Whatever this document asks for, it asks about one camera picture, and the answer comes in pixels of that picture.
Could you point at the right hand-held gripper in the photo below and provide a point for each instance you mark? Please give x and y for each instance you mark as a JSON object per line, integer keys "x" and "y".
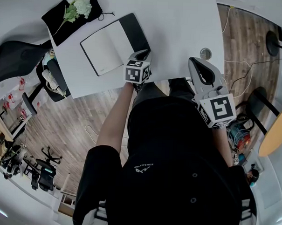
{"x": 221, "y": 108}

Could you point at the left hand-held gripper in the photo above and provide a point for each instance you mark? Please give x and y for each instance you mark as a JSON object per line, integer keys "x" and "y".
{"x": 133, "y": 74}

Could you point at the black notebook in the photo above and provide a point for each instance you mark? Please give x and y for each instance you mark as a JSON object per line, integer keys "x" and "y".
{"x": 106, "y": 47}

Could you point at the person's right forearm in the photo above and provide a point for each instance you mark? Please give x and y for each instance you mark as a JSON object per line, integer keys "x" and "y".
{"x": 223, "y": 148}

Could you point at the person's left forearm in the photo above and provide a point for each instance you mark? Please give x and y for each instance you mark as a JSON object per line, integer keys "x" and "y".
{"x": 115, "y": 122}

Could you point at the round grey desk grommet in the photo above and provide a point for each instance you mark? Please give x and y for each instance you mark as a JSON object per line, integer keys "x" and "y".
{"x": 206, "y": 53}

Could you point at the silver wristwatch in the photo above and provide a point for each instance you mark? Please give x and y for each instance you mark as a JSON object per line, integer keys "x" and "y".
{"x": 220, "y": 127}

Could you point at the teal red vacuum cleaner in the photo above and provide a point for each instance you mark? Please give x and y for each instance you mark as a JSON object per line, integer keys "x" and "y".
{"x": 241, "y": 137}

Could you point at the black standing fan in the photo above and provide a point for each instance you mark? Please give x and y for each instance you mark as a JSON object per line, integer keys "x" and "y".
{"x": 272, "y": 43}

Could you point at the white artificial flower bunch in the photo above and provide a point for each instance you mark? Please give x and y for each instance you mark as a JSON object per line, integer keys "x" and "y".
{"x": 81, "y": 4}

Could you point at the pastel plush toy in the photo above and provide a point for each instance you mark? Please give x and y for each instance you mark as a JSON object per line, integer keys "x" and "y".
{"x": 50, "y": 55}

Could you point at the round wooden table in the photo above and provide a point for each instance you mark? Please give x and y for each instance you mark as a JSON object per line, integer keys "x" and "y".
{"x": 277, "y": 134}

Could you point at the beige cloth bag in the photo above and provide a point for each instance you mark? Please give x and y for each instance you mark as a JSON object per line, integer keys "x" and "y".
{"x": 51, "y": 82}

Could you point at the person's black shirt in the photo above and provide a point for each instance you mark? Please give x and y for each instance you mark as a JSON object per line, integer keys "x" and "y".
{"x": 171, "y": 169}

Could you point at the clear water jug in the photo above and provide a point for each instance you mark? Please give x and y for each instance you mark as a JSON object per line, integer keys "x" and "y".
{"x": 28, "y": 83}
{"x": 12, "y": 99}

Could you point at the black mesh office chair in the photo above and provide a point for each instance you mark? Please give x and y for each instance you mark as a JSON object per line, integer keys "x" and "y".
{"x": 15, "y": 60}

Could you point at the black swivel chair star base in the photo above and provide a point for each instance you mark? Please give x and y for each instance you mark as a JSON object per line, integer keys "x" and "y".
{"x": 46, "y": 177}

